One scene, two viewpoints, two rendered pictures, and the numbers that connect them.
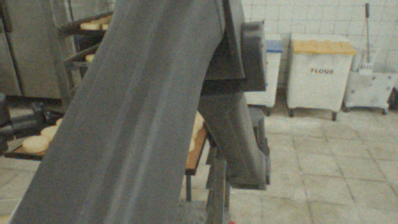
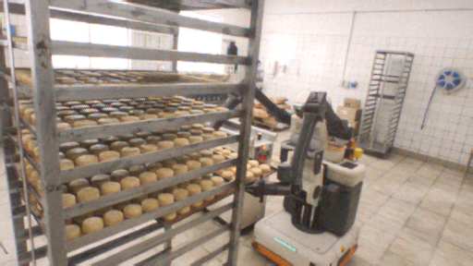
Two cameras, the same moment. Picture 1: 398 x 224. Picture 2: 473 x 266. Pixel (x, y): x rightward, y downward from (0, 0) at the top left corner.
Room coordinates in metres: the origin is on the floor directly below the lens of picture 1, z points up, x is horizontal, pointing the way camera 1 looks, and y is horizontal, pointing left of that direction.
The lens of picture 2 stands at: (1.66, 0.89, 1.52)
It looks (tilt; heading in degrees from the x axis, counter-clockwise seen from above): 15 degrees down; 213
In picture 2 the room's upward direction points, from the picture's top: 5 degrees clockwise
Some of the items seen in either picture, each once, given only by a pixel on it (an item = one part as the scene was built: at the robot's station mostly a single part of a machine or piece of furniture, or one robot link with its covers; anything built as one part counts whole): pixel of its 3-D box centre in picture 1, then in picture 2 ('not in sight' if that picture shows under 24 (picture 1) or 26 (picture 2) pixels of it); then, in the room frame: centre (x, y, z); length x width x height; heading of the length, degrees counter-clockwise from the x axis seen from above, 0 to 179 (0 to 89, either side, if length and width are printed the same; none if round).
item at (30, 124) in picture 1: (28, 125); (267, 188); (0.69, 0.44, 1.01); 0.07 x 0.07 x 0.10; 36
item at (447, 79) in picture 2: not in sight; (442, 100); (-4.23, 1.15, 1.10); 0.41 x 0.17 x 1.10; 81
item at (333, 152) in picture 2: not in sight; (327, 151); (-0.49, 0.36, 0.87); 0.23 x 0.15 x 0.11; 81
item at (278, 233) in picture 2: not in sight; (306, 236); (-0.38, 0.34, 0.16); 0.67 x 0.64 x 0.25; 171
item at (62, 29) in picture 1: (113, 16); (167, 151); (1.11, 0.31, 1.23); 0.64 x 0.03 x 0.03; 171
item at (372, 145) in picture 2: not in sight; (383, 102); (-4.01, 0.31, 0.93); 0.64 x 0.51 x 1.78; 174
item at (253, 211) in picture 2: not in sight; (229, 172); (-0.42, -0.48, 0.45); 0.70 x 0.34 x 0.90; 79
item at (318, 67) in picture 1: (314, 76); not in sight; (3.03, -1.20, 0.38); 0.64 x 0.54 x 0.77; 168
